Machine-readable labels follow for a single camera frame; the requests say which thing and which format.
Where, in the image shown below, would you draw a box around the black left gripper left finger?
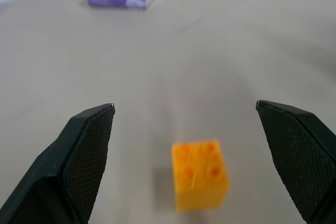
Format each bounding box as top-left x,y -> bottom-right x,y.
0,103 -> 116,224

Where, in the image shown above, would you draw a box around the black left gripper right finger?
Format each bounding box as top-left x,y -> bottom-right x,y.
255,100 -> 336,224

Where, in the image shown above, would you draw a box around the orange studded toy cube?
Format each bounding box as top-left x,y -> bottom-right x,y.
171,140 -> 229,212

